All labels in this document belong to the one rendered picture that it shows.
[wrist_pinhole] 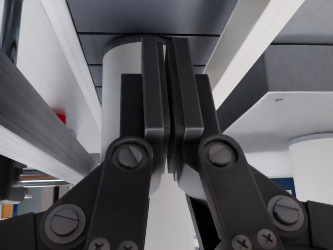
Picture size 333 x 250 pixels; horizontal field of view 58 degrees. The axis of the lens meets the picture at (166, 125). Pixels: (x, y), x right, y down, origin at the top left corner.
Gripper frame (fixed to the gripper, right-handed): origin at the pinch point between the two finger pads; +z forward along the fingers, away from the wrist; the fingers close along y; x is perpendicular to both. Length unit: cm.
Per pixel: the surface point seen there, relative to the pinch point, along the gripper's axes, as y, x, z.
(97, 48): -3.3, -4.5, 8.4
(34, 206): -249, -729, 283
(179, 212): 1.1, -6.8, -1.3
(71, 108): -10.3, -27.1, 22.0
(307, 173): 24.0, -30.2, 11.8
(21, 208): -279, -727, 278
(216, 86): 3.3, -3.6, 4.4
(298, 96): 14.5, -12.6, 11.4
